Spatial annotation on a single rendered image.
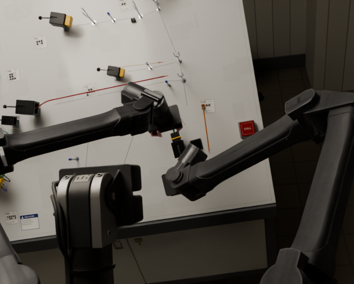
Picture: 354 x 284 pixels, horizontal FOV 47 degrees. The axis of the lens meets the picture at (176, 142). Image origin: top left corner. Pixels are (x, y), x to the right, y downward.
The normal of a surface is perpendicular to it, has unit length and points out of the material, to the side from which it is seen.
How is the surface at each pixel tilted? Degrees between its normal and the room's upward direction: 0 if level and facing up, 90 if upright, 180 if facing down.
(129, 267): 90
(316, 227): 31
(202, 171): 25
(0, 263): 14
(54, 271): 90
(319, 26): 90
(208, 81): 48
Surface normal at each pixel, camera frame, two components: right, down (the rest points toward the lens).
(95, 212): -0.19, -0.07
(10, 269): 0.07, -0.74
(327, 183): -0.67, -0.58
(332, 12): -0.09, 0.66
